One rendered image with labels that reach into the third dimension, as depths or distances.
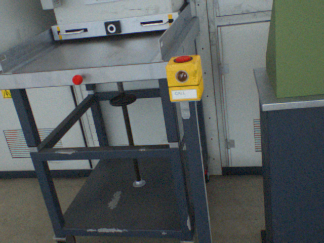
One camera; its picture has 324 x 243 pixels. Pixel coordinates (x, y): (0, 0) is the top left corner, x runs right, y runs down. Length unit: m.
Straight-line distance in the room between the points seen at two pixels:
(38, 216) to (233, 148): 1.06
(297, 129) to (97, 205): 1.00
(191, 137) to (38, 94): 1.31
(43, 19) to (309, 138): 1.31
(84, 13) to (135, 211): 0.84
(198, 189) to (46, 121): 1.31
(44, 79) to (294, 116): 0.80
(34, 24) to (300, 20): 1.22
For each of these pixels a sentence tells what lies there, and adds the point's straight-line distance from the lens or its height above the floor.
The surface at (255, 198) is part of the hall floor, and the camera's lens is 2.02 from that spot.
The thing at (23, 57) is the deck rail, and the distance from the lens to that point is 1.58.
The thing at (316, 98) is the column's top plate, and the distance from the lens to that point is 1.12.
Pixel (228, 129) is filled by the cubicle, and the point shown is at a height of 0.28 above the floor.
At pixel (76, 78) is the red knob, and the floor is 0.83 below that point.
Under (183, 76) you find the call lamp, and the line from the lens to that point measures 0.99.
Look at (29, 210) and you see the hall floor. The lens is 2.27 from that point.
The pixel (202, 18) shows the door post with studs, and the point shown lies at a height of 0.84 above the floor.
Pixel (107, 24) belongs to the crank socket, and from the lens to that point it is 1.66.
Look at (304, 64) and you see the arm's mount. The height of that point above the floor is 0.84.
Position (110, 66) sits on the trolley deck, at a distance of 1.30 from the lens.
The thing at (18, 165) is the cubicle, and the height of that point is 0.10.
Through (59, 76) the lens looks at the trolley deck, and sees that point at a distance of 1.38.
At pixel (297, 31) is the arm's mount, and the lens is 1.09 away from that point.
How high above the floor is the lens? 1.18
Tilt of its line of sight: 24 degrees down
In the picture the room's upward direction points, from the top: 9 degrees counter-clockwise
